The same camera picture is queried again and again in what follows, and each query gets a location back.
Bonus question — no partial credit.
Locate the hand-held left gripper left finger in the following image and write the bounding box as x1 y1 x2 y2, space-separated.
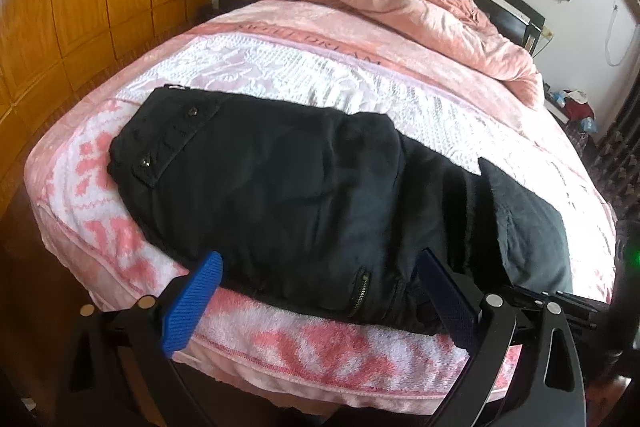
57 251 224 427

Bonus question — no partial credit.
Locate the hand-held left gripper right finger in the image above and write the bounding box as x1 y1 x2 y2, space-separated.
419 248 587 427

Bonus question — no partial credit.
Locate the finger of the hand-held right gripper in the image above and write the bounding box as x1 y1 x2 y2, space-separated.
492 284 611 325

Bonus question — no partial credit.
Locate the black jacket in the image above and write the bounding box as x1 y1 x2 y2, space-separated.
107 86 574 337

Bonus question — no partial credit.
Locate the dark patterned curtain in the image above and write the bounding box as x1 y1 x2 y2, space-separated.
582 92 640 220

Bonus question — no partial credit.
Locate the red cloth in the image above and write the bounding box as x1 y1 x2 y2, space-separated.
565 99 596 122

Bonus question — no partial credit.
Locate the pink patterned bed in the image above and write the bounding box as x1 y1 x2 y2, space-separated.
25 0 618 413

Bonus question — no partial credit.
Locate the pink duvet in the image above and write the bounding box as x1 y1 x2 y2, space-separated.
257 0 546 110

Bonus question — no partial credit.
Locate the white wall cable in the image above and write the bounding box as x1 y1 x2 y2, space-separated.
602 4 640 68

